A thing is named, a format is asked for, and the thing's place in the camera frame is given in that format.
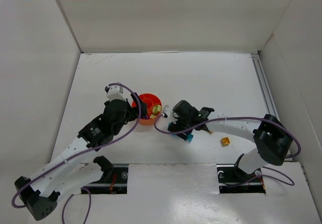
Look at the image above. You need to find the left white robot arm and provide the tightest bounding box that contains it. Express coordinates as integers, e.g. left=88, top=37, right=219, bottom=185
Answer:
left=15, top=92, right=148, bottom=221

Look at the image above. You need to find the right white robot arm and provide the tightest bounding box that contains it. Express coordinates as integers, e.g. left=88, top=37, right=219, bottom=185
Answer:
left=168, top=100, right=293, bottom=175

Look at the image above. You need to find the cyan square lego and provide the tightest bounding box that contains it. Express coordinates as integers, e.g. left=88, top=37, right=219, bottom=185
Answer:
left=186, top=134, right=194, bottom=142

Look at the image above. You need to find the orange round divided container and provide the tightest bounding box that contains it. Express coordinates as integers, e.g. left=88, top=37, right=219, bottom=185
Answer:
left=139, top=93, right=163, bottom=126

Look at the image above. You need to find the yellow small lego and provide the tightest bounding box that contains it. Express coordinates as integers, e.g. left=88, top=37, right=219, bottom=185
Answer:
left=221, top=137, right=230, bottom=146

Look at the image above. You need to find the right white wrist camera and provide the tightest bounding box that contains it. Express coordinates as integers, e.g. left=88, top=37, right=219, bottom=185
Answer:
left=162, top=105, right=177, bottom=123

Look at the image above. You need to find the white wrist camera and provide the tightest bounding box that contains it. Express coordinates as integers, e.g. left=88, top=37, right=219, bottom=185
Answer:
left=105, top=85, right=125, bottom=101
left=162, top=105, right=177, bottom=123

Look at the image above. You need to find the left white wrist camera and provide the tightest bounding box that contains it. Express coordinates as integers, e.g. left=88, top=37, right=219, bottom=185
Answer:
left=105, top=85, right=125, bottom=101

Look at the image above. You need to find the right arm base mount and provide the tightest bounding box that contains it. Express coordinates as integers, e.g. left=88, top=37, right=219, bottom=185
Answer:
left=217, top=155, right=266, bottom=194

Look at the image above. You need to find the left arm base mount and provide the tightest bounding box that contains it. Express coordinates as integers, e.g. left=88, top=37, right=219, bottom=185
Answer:
left=84, top=156, right=129, bottom=195

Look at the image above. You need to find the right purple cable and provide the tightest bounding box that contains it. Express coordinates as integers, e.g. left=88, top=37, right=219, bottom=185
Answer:
left=153, top=115, right=302, bottom=187

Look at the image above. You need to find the aluminium rail right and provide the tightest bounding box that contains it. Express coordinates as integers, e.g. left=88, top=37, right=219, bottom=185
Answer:
left=250, top=53, right=294, bottom=162

